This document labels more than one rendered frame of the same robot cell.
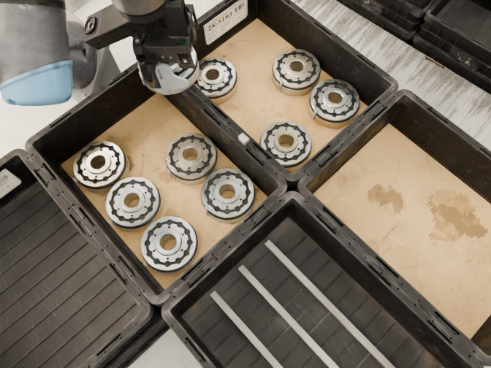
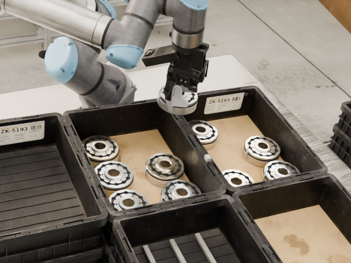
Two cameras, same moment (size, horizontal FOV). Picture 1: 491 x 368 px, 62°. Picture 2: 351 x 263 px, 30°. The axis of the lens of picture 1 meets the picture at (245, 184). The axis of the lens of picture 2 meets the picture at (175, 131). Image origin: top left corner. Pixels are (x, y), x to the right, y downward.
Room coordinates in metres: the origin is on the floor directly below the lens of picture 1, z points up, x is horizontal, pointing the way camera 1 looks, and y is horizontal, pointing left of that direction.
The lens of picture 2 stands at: (-0.90, -0.13, 1.97)
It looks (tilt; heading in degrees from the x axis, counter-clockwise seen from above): 38 degrees down; 10
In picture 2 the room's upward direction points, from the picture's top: 10 degrees clockwise
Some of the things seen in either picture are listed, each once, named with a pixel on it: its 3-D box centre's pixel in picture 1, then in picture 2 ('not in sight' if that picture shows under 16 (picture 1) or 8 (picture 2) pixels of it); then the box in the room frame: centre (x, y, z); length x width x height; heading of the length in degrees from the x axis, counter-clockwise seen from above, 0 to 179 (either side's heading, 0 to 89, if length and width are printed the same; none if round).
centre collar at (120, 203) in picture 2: (168, 242); (128, 203); (0.19, 0.15, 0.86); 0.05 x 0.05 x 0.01
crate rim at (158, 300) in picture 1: (153, 166); (140, 153); (0.32, 0.16, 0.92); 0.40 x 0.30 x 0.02; 40
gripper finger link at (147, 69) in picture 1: (150, 64); (171, 83); (0.41, 0.13, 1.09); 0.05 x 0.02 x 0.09; 173
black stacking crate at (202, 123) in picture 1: (159, 178); (138, 168); (0.32, 0.16, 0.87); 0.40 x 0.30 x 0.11; 40
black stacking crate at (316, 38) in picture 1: (272, 87); (240, 150); (0.51, -0.07, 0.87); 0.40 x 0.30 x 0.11; 40
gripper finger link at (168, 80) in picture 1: (171, 82); (177, 100); (0.41, 0.11, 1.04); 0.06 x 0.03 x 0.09; 83
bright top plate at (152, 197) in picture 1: (132, 201); (113, 175); (0.28, 0.22, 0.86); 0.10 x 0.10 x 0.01
